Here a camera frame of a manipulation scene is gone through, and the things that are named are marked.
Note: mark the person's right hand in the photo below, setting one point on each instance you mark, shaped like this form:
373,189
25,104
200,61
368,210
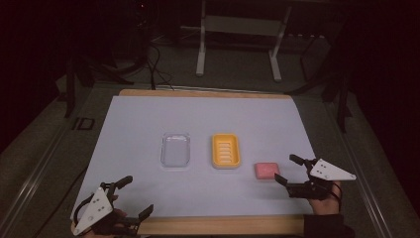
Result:
325,206

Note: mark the yellow soap dish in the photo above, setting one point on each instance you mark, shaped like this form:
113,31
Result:
226,151

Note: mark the black tripod stand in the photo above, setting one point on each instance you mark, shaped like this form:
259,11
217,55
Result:
71,86
341,99

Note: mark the pale blue table mat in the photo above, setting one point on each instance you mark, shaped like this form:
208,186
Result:
198,191

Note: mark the pink soap bar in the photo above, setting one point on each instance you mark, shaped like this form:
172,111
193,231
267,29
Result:
266,170

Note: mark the clear plastic tray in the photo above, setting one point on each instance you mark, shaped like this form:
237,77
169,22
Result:
175,150

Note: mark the person's left hand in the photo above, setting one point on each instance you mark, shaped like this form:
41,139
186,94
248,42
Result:
120,214

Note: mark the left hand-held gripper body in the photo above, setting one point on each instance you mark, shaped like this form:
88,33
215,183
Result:
95,206

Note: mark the white metal stand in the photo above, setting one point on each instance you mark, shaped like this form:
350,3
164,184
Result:
242,24

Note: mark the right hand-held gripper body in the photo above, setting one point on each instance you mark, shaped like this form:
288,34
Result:
330,172

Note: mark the metal floor rail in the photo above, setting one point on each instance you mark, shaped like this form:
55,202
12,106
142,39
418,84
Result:
360,172
33,180

